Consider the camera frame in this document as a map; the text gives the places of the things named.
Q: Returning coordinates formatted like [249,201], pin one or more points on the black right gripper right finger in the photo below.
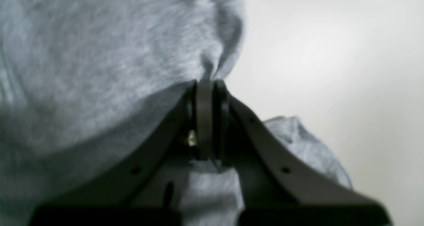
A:
[278,188]

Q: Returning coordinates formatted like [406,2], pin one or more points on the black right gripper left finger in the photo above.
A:
[145,188]

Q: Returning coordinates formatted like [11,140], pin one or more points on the grey T-shirt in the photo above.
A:
[84,82]

